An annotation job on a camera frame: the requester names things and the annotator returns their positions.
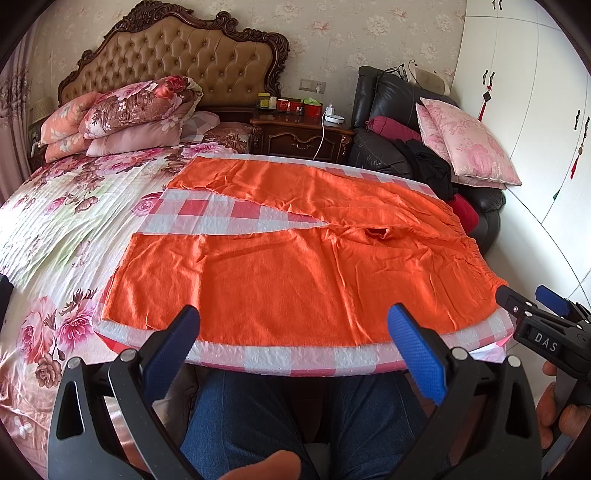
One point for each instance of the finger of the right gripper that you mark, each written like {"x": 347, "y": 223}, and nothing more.
{"x": 515, "y": 299}
{"x": 556, "y": 303}

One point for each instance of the dark wooden nightstand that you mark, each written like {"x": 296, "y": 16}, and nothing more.
{"x": 295, "y": 136}

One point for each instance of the black clothing pile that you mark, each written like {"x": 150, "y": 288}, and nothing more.
{"x": 428, "y": 167}

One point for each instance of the wall socket plate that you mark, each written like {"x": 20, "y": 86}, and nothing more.
{"x": 313, "y": 86}

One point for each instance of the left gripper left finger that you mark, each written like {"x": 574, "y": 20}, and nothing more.
{"x": 83, "y": 443}

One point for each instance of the pink curtain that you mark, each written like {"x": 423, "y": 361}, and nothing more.
{"x": 15, "y": 94}

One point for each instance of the black leather armchair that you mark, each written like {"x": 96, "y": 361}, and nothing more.
{"x": 385, "y": 93}

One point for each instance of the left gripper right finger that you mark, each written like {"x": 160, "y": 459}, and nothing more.
{"x": 484, "y": 424}

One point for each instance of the salmon floral pillow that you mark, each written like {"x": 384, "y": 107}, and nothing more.
{"x": 70, "y": 145}
{"x": 65, "y": 121}

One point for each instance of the tufted leather headboard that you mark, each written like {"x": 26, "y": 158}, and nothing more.
{"x": 156, "y": 39}

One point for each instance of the pink pillow under quilt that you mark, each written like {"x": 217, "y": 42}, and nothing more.
{"x": 163, "y": 133}

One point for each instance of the red chinese knot ornament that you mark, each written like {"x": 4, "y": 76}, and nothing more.
{"x": 488, "y": 80}

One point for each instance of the red white checkered cloth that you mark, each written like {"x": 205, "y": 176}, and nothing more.
{"x": 295, "y": 295}

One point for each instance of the pink floral cushion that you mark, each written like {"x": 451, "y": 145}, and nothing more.
{"x": 476, "y": 158}

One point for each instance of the blue jeans legs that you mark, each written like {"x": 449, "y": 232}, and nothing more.
{"x": 368, "y": 423}

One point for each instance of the white wardrobe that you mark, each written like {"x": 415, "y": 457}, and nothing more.
{"x": 540, "y": 114}

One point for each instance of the floral bed sheet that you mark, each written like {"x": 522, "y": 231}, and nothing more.
{"x": 63, "y": 233}

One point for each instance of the right hand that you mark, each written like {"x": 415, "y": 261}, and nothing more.
{"x": 571, "y": 421}

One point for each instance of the left hand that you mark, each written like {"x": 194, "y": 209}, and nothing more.
{"x": 282, "y": 465}

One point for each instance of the salmon floral pillow upper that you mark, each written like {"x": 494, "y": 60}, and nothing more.
{"x": 65, "y": 121}

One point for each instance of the red tin box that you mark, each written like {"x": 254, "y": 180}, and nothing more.
{"x": 313, "y": 111}

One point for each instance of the red folded garment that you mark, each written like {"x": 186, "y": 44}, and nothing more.
{"x": 468, "y": 216}

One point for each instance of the salmon floral pillow lower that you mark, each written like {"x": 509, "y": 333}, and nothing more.
{"x": 70, "y": 145}

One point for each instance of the maroon cushion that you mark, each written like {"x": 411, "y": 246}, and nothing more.
{"x": 391, "y": 129}

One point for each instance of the orange pants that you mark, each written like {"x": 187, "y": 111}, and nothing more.
{"x": 314, "y": 258}

